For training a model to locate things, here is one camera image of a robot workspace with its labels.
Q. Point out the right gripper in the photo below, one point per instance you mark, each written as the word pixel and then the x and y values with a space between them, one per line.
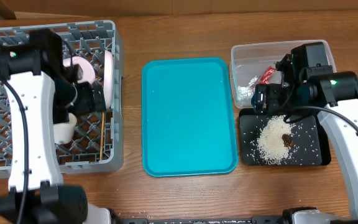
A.
pixel 260 99

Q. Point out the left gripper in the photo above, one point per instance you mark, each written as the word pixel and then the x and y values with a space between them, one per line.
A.
pixel 89 104

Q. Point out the wooden chopstick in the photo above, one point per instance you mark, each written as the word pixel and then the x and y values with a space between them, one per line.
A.
pixel 102 137

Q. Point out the red snack wrapper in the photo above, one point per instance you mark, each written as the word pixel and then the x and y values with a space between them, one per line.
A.
pixel 253 82

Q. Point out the small white plate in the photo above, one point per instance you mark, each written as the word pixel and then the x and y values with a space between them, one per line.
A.
pixel 85 72

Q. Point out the large white plate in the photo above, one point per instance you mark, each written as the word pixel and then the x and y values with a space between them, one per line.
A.
pixel 108 80

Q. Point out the brown food scrap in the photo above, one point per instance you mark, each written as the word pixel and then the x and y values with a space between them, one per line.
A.
pixel 287 140

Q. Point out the white cup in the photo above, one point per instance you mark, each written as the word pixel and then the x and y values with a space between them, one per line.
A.
pixel 63 132

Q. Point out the pile of rice grains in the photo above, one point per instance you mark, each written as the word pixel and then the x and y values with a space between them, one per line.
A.
pixel 272 143

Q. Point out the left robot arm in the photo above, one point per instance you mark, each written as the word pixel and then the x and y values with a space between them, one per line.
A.
pixel 46 96

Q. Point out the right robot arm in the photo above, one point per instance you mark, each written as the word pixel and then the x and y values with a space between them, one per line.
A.
pixel 311 85

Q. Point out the grey dishwasher rack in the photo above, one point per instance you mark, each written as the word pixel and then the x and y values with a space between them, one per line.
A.
pixel 89 40

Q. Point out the clear plastic bin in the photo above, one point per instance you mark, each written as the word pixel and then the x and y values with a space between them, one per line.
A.
pixel 250 61

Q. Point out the black tray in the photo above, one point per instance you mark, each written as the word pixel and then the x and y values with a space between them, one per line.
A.
pixel 309 149

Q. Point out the teal plastic tray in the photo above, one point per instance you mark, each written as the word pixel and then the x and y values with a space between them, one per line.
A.
pixel 188 125

